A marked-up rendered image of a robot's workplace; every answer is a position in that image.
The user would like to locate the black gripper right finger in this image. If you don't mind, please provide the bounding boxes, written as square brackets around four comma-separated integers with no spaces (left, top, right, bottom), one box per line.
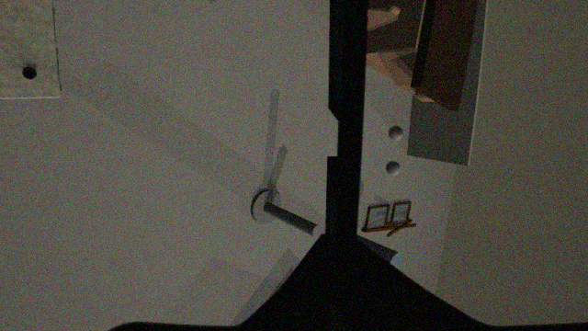
[350,239,588,331]

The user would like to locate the brown glasses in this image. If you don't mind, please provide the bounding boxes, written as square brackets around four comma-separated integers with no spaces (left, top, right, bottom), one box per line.
[361,201,416,237]

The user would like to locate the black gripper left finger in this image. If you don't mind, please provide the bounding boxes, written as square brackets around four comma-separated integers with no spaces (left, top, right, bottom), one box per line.
[108,234,336,331]

